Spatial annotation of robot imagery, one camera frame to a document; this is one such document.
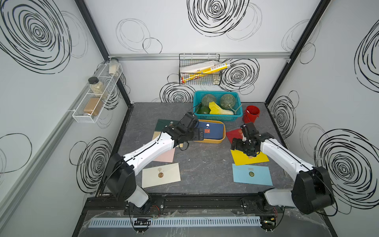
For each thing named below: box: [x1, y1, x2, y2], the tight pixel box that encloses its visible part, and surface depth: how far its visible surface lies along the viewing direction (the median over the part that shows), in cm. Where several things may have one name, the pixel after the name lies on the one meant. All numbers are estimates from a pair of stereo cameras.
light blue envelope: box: [231, 163, 273, 186], surface depth 86 cm
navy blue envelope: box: [196, 120, 225, 140], surface depth 101 cm
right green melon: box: [220, 93, 237, 110], surface depth 111 cm
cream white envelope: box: [141, 162, 182, 189], surface depth 86 cm
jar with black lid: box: [87, 76, 108, 100], surface depth 72 cm
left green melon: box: [201, 93, 217, 107], surface depth 111 cm
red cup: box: [243, 105, 261, 124], surface depth 104 cm
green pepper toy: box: [195, 104, 211, 115], surface depth 107 cm
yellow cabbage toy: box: [208, 101, 234, 116], surface depth 107 cm
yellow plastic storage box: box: [193, 119, 227, 144], surface depth 98 cm
